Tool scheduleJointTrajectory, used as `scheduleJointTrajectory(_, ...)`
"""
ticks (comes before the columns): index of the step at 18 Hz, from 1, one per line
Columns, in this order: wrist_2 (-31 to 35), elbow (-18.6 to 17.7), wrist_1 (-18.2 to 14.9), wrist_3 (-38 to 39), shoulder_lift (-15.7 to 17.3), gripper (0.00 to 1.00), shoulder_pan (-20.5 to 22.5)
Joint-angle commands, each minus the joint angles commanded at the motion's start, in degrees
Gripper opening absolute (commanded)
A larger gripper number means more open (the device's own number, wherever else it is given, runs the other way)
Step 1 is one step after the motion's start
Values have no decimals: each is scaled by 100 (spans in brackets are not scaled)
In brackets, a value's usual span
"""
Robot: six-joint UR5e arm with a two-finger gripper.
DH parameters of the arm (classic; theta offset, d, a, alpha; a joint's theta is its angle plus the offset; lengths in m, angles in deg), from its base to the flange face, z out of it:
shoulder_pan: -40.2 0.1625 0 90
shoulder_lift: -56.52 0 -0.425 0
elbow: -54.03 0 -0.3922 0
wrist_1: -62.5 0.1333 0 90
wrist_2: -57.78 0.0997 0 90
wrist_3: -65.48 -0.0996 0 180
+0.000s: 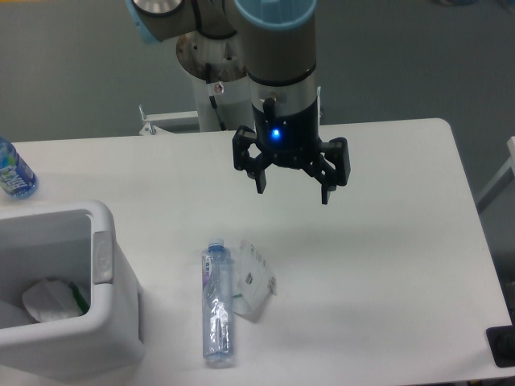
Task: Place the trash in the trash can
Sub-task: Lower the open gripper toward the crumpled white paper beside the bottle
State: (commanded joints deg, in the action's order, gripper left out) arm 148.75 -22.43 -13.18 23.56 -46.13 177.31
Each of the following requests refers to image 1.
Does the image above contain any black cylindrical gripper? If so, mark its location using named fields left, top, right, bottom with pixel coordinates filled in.
left=232, top=100, right=350, bottom=204

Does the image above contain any clear plastic packaging bag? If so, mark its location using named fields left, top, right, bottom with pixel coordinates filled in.
left=233, top=240, right=278, bottom=322

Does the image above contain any clear plastic bottle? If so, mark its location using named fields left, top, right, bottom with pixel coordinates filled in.
left=201, top=238, right=234, bottom=367

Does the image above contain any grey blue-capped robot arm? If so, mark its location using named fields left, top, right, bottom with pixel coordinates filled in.
left=126, top=1, right=351, bottom=201

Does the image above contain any white plastic trash can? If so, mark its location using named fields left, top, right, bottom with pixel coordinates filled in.
left=1, top=200, right=145, bottom=379

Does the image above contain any crumpled white paper trash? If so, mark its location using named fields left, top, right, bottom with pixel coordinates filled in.
left=22, top=279, right=91, bottom=322

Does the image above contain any blue labelled water bottle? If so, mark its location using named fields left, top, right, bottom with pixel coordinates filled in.
left=1, top=138, right=38, bottom=199

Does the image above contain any black device at table edge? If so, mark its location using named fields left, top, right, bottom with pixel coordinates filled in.
left=486, top=325, right=514, bottom=368

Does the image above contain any white right table clamp bracket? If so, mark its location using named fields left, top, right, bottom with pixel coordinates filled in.
left=316, top=85, right=323, bottom=127

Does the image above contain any white table clamp bracket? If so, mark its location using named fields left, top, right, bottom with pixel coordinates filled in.
left=316, top=85, right=323, bottom=127
left=138, top=105, right=200, bottom=136

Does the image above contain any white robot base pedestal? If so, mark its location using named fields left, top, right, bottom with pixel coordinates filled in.
left=176, top=31, right=254, bottom=132

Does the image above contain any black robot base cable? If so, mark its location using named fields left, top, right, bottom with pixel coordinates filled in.
left=204, top=62, right=227, bottom=132

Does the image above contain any white left table clamp bracket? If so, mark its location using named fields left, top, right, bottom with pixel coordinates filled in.
left=138, top=105, right=200, bottom=136

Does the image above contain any white frame at right edge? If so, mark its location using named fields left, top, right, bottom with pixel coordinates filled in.
left=476, top=137, right=514, bottom=213

